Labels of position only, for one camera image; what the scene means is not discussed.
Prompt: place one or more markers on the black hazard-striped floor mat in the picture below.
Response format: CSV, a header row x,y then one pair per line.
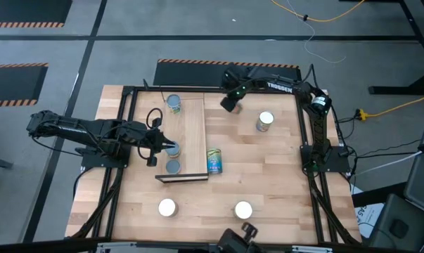
x,y
14,84
190,75
29,10

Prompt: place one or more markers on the wooden shelf with black frame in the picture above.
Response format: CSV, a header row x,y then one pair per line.
x,y
194,133

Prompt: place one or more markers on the tall peaches label can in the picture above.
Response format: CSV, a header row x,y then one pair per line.
x,y
266,120

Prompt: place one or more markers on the yellow power plug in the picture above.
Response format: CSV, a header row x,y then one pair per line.
x,y
362,114

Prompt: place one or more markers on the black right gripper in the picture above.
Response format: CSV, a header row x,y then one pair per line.
x,y
236,82

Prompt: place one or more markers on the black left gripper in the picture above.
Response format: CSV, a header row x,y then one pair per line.
x,y
150,138

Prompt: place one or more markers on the blue cherries label can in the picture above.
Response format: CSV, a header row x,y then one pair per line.
x,y
214,161

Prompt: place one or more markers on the dark gray desk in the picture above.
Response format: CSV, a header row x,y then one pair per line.
x,y
422,186
408,218

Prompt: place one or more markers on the dark gray lower desk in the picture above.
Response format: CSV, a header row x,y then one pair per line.
x,y
408,218

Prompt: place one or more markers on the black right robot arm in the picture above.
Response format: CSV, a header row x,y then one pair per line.
x,y
317,133

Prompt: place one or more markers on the silver aluminium bracket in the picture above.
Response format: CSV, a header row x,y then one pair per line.
x,y
311,249
115,246

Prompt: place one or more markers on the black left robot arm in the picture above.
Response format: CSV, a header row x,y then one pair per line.
x,y
74,128

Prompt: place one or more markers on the orange pineapple label can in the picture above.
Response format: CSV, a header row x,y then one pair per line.
x,y
167,207

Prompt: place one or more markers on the yellowish label can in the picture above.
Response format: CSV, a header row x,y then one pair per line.
x,y
174,153

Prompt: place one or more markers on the black desk leg frame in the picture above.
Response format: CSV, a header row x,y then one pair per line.
x,y
401,90

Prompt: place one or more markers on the white printed box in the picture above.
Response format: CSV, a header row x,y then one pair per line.
x,y
370,218

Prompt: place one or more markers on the black table frame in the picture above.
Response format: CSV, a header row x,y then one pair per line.
x,y
197,89

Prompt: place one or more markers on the green yellow label can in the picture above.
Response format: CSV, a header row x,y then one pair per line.
x,y
173,101

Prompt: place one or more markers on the dark gray desk top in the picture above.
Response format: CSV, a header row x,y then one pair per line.
x,y
422,186

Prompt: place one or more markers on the short yellow pink rings can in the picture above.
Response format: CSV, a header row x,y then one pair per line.
x,y
173,166

